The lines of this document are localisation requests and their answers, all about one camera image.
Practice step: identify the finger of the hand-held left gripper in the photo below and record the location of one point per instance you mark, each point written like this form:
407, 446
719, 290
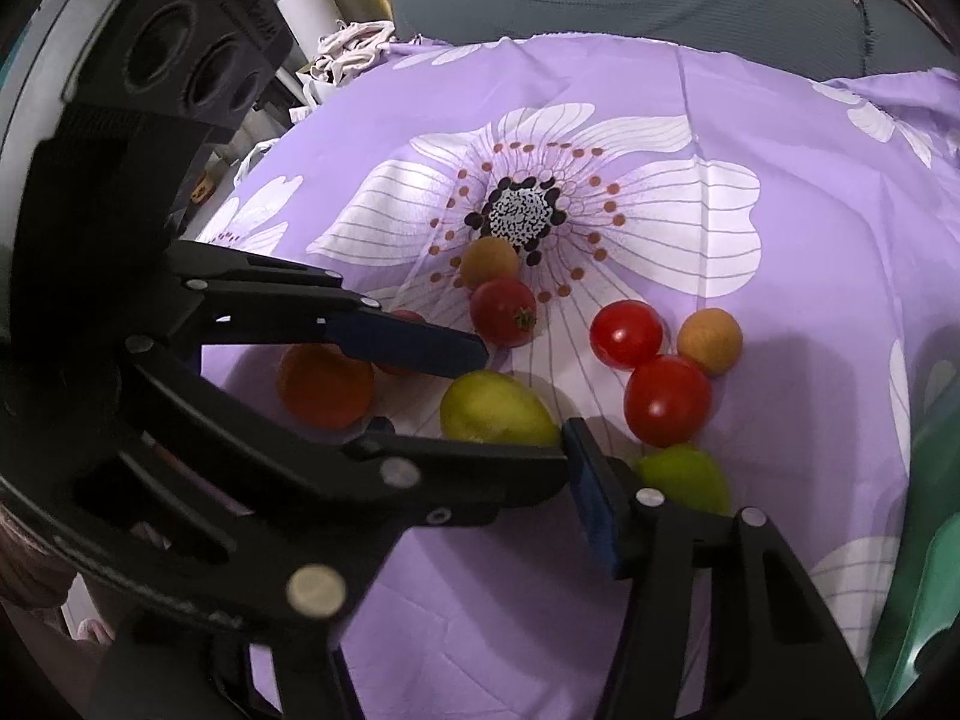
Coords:
487, 476
405, 341

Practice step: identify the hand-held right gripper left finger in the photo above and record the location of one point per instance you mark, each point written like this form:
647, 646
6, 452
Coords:
315, 679

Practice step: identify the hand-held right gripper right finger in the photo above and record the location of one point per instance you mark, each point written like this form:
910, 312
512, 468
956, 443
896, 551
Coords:
592, 495

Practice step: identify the red cherry tomato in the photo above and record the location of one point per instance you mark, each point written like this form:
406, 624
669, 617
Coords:
504, 311
626, 334
667, 400
405, 317

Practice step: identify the yellow-green lemon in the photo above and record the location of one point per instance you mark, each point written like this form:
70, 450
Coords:
499, 412

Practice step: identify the orange tangerine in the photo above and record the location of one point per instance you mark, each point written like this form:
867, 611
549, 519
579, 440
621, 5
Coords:
326, 390

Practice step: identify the green lime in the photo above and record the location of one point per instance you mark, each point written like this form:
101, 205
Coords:
686, 476

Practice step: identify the green bowl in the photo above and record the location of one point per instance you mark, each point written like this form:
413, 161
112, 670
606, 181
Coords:
930, 577

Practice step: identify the yellow-orange round fruit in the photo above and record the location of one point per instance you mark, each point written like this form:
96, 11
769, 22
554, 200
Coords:
710, 341
490, 261

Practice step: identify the white plastic bag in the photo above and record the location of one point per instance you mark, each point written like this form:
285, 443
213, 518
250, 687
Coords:
251, 161

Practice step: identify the white cloth bundle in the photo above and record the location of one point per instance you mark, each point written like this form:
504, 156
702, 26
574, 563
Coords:
349, 52

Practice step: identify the purple floral bed sheet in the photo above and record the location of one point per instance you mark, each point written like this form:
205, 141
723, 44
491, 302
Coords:
787, 255

